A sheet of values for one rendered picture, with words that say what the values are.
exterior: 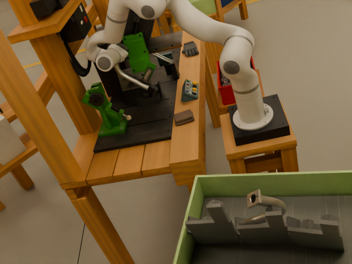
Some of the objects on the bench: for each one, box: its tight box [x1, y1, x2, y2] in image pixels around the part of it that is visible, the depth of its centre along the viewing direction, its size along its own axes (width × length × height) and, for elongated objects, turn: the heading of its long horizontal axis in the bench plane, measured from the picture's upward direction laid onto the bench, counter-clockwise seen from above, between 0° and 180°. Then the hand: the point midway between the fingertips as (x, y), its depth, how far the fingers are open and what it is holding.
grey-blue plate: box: [157, 52, 173, 75], centre depth 239 cm, size 10×2×14 cm, turn 106°
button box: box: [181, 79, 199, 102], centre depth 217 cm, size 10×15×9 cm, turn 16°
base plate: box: [93, 47, 181, 153], centre depth 239 cm, size 42×110×2 cm, turn 16°
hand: (121, 50), depth 211 cm, fingers closed on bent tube, 3 cm apart
